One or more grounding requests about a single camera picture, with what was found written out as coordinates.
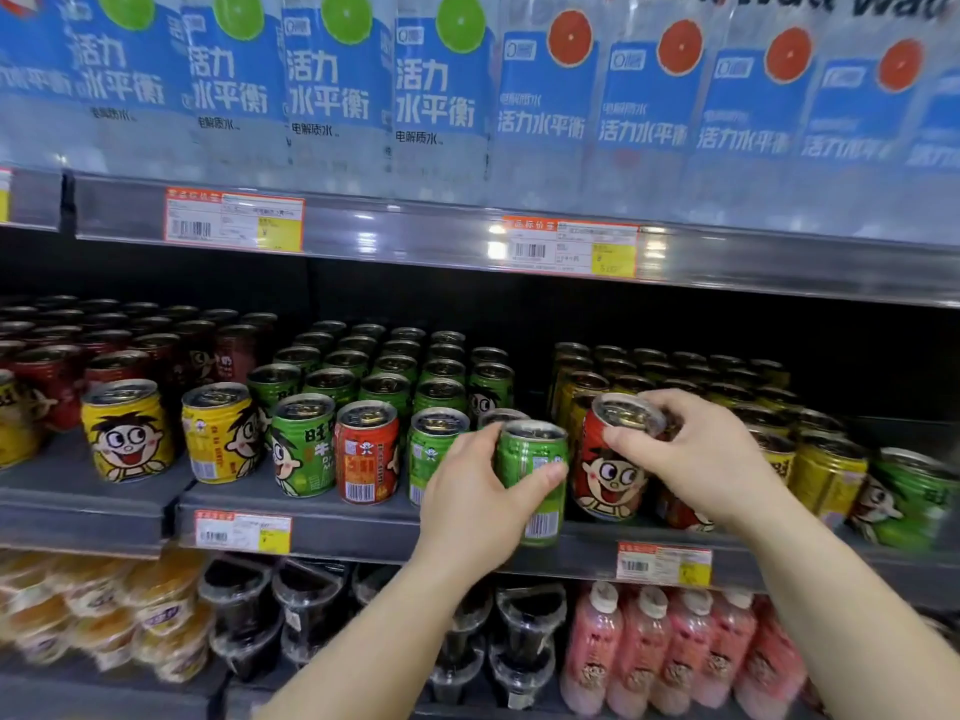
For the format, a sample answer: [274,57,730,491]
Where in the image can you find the person's left hand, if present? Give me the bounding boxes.
[410,420,571,593]

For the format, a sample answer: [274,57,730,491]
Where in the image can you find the row of blue label bottles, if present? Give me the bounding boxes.
[0,0,960,248]

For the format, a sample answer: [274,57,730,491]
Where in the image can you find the person's left forearm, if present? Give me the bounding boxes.
[254,561,511,720]

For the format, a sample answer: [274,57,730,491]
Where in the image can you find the row of pink drink bottles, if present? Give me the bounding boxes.
[558,580,810,720]

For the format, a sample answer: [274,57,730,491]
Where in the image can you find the group of yellow jelly cups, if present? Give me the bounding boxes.
[0,548,217,685]

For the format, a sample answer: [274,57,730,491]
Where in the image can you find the person's right hand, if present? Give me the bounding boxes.
[602,387,796,537]

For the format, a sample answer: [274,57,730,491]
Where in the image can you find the group of black jelly cups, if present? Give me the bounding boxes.
[197,552,570,710]

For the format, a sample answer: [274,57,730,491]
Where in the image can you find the grey metal shelf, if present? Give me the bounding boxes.
[0,168,960,310]
[0,644,811,720]
[0,419,960,612]

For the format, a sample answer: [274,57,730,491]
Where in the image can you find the person's right forearm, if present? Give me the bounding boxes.
[738,494,960,720]

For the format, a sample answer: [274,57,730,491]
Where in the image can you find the rows of green cans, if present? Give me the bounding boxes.
[247,319,530,511]

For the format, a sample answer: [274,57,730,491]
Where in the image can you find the rows of yellow cans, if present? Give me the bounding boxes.
[551,340,853,481]

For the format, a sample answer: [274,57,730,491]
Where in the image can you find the rows of red cans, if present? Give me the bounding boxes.
[0,294,280,436]

